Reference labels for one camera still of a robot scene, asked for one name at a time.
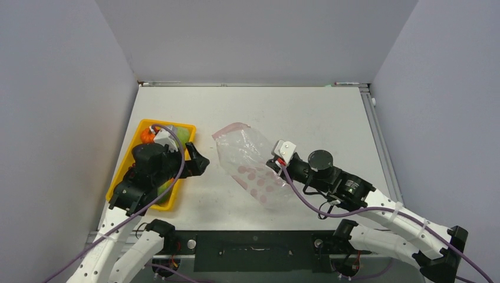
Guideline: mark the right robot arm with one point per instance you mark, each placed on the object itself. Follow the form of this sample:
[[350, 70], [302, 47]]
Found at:
[[372, 221]]

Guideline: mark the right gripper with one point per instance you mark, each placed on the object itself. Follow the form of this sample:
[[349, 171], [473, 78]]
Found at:
[[272, 163]]

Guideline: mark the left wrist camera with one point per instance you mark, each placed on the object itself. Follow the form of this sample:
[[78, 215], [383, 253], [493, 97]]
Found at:
[[164, 137]]

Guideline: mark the green toy cabbage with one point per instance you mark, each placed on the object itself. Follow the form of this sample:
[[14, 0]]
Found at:
[[183, 134]]

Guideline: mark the green red toy mango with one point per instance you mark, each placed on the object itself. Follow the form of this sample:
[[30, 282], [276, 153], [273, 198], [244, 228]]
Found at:
[[164, 191]]

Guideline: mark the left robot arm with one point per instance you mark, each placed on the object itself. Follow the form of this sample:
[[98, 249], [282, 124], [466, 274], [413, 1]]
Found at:
[[153, 166]]

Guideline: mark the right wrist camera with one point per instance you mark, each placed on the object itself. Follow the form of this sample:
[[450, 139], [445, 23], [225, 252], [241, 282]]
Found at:
[[284, 150]]

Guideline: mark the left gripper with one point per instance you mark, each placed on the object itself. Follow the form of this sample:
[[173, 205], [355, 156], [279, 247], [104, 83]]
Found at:
[[194, 168]]

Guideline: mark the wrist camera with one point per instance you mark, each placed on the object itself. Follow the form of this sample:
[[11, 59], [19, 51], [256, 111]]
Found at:
[[164, 137], [284, 150]]

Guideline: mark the clear zip top bag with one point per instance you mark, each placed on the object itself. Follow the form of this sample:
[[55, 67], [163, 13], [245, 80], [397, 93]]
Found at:
[[243, 152]]

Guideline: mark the aluminium frame rail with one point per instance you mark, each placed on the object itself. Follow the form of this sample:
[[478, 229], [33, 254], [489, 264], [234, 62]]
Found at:
[[338, 119]]

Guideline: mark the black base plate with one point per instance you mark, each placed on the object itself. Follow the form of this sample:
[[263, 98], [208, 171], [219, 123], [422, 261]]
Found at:
[[259, 251]]

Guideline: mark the orange toy pumpkin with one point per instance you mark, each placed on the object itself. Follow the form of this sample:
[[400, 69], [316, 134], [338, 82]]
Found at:
[[147, 135]]

